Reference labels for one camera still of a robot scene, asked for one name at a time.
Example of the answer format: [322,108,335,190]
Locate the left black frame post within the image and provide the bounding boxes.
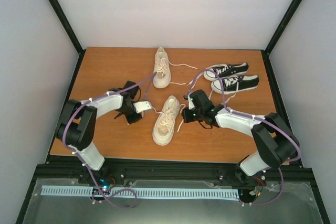
[33,0,86,55]

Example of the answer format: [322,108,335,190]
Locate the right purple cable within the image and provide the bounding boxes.
[189,69,301,207]

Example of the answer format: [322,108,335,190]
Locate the black canvas sneaker rear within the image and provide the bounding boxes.
[203,62,249,81]

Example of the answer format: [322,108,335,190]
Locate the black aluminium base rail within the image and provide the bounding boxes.
[32,155,317,188]

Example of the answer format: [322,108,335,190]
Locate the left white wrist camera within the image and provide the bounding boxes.
[133,101,153,114]

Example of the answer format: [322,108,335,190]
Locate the right black frame post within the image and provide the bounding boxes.
[264,0,320,54]

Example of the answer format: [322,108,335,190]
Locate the cream lace sneaker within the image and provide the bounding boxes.
[153,47,197,89]
[152,95,185,146]

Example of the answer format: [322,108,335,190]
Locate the black frame post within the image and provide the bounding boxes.
[264,0,320,54]
[33,0,86,55]

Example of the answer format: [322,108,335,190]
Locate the black canvas sneaker front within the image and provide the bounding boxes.
[208,75,260,103]

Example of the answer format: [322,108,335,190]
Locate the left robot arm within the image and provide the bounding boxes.
[55,81,142,184]

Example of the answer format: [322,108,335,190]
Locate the light blue slotted cable duct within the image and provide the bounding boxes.
[40,185,239,201]

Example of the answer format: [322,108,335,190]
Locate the black canvas sneaker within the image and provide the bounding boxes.
[203,62,249,81]
[208,75,260,103]

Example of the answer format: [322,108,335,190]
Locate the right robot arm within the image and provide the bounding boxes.
[182,90,300,185]

